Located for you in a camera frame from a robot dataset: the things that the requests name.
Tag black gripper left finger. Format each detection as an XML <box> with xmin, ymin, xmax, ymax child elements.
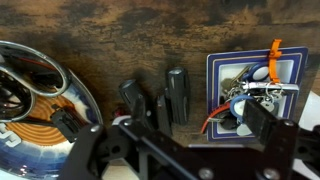
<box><xmin>50</xmin><ymin>106</ymin><xmax>111</xmax><ymax>180</ymax></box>

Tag blue round key fob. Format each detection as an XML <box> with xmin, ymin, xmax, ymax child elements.
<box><xmin>229</xmin><ymin>94</ymin><xmax>256</xmax><ymax>124</ymax></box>
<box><xmin>245</xmin><ymin>62</ymin><xmax>271</xmax><ymax>83</ymax></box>

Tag large black flashlight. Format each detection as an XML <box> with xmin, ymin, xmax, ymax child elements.
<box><xmin>166</xmin><ymin>67</ymin><xmax>192</xmax><ymax>127</ymax></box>

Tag black flashlight with clip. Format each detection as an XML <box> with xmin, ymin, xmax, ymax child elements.
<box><xmin>118</xmin><ymin>79</ymin><xmax>155</xmax><ymax>131</ymax></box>

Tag bunch of metal keys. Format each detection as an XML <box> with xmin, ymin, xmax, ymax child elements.
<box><xmin>221</xmin><ymin>65</ymin><xmax>250</xmax><ymax>98</ymax></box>

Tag silver multitool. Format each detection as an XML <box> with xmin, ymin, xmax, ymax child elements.
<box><xmin>242</xmin><ymin>81</ymin><xmax>300</xmax><ymax>95</ymax></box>

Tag square blue white tray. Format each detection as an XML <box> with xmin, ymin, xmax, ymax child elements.
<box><xmin>205</xmin><ymin>46</ymin><xmax>309</xmax><ymax>144</ymax></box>

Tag dark sunglasses with metal rim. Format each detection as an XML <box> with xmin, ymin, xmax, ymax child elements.
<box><xmin>0</xmin><ymin>40</ymin><xmax>72</xmax><ymax>124</ymax></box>

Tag small red object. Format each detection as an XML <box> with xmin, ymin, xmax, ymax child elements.
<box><xmin>114</xmin><ymin>106</ymin><xmax>127</xmax><ymax>118</ymax></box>

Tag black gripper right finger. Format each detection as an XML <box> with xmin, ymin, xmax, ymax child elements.
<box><xmin>243</xmin><ymin>99</ymin><xmax>300</xmax><ymax>180</ymax></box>

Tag orange carabiner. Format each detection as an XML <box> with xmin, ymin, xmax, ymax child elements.
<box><xmin>268</xmin><ymin>39</ymin><xmax>283</xmax><ymax>84</ymax></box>

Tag black car key fob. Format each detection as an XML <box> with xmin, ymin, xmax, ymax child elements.
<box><xmin>219</xmin><ymin>109</ymin><xmax>242</xmax><ymax>132</ymax></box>

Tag red cord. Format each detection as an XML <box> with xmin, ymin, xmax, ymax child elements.
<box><xmin>200</xmin><ymin>101</ymin><xmax>232</xmax><ymax>134</ymax></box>

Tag small slim black flashlight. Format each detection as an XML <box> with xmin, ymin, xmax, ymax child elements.
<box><xmin>156</xmin><ymin>94</ymin><xmax>173</xmax><ymax>136</ymax></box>

